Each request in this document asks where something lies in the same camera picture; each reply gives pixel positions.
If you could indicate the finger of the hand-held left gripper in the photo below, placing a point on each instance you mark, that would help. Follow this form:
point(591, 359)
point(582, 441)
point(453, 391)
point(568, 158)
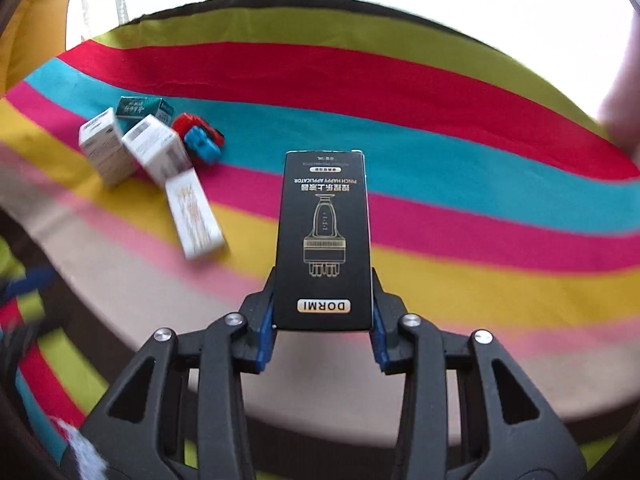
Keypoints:
point(30, 281)
point(17, 335)

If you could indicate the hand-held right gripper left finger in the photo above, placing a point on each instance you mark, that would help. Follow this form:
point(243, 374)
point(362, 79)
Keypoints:
point(262, 340)

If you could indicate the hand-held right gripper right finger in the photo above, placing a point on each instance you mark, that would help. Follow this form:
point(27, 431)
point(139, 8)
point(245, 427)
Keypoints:
point(381, 340)

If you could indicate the black box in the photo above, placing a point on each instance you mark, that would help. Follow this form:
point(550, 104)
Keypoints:
point(325, 240)

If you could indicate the white box with barcode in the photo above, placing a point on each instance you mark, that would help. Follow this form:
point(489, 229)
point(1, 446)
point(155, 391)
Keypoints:
point(155, 147)

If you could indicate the teal box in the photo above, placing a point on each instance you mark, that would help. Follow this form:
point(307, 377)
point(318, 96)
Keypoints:
point(140, 106)

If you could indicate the white cloth strip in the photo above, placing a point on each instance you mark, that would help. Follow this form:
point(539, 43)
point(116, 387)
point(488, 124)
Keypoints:
point(82, 455)

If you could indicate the long white box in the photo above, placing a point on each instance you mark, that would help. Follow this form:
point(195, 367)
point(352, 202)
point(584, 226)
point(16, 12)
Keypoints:
point(195, 220)

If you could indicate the white box blue print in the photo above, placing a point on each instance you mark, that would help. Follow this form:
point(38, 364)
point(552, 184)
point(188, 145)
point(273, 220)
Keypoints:
point(102, 145)

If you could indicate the striped colourful blanket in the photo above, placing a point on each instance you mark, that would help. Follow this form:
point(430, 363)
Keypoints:
point(450, 160)

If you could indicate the yellow chair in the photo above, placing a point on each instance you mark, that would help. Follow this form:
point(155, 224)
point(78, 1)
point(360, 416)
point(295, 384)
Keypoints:
point(35, 35)

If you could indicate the pink beige curtain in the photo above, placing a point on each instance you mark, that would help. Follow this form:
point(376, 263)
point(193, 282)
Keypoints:
point(622, 115)

